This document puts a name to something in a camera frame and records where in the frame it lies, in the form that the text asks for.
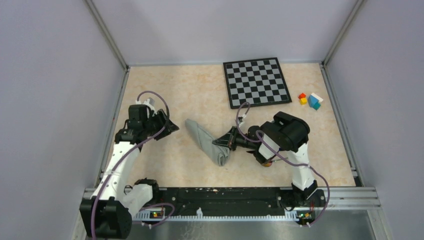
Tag white wooden block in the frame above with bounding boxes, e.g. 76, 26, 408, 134
311, 92, 324, 103

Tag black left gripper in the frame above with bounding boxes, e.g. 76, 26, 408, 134
142, 108, 179, 141

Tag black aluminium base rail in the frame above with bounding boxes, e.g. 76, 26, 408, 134
79, 187, 379, 229

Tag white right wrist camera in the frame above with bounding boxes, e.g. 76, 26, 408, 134
236, 113, 247, 125

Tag yellow wooden block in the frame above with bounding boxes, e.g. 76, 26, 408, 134
299, 97, 308, 105

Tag black and grey chessboard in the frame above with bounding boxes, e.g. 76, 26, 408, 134
222, 57, 292, 109

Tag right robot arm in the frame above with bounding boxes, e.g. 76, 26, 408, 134
212, 111, 325, 209

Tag iridescent metal spoon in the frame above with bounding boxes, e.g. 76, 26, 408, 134
260, 158, 281, 167

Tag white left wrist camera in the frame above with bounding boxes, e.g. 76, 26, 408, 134
142, 97, 156, 115

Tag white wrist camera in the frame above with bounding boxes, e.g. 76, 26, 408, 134
142, 97, 156, 115
236, 113, 247, 125

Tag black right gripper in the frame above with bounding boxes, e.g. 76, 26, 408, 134
213, 125, 257, 151

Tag grey cloth napkin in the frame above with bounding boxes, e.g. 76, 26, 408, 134
184, 118, 230, 167

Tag red wooden block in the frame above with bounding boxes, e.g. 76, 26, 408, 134
298, 92, 307, 99

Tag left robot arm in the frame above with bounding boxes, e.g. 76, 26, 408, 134
79, 103, 179, 239

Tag teal wooden block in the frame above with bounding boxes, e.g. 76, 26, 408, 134
312, 102, 321, 111

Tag blue wooden block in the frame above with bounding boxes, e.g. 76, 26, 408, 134
307, 95, 320, 108

